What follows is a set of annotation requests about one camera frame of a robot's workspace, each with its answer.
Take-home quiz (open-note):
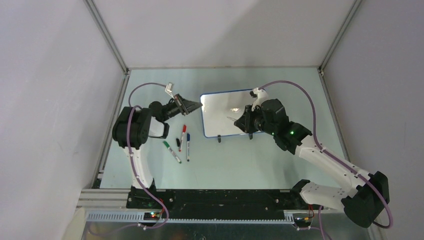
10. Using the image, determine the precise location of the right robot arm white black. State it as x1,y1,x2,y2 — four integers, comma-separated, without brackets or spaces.
234,99,390,228

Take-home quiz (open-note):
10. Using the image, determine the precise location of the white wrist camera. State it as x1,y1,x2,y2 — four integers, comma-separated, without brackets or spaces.
249,87,269,112
165,82,175,99

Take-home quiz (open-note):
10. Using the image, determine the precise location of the blue-framed whiteboard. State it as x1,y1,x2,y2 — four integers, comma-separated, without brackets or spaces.
200,89,255,138

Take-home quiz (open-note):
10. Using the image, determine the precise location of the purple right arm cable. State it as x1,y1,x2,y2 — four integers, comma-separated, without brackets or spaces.
258,80,394,229

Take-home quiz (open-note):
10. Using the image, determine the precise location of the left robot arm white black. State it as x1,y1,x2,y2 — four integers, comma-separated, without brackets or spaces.
112,94,203,208

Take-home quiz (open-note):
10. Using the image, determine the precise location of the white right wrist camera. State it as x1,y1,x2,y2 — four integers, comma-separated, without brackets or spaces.
249,87,269,112

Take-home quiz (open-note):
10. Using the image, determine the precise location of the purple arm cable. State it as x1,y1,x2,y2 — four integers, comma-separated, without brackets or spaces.
258,80,394,229
87,82,170,237

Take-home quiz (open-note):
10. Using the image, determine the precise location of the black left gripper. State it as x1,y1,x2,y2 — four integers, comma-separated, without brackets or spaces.
161,93,203,122

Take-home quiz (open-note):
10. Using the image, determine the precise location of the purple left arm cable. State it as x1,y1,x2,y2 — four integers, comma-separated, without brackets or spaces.
87,82,170,237

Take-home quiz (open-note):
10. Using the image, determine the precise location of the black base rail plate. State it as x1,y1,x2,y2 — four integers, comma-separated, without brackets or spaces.
126,188,309,220

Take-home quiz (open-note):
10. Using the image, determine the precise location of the green whiteboard marker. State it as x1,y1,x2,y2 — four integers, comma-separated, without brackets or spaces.
162,140,182,164

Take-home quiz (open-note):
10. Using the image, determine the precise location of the red whiteboard marker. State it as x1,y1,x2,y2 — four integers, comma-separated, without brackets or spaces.
178,124,187,152

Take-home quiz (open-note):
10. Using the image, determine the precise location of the blue whiteboard marker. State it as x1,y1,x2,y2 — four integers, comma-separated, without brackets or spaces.
186,133,191,162

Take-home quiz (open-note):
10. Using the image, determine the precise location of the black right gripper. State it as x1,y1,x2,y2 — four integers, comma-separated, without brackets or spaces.
235,103,277,136

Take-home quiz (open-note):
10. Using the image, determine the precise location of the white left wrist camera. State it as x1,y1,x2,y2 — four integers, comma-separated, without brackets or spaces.
165,82,175,99

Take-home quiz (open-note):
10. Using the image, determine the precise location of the grey slotted cable duct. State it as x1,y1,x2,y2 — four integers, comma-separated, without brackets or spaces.
86,210,295,225

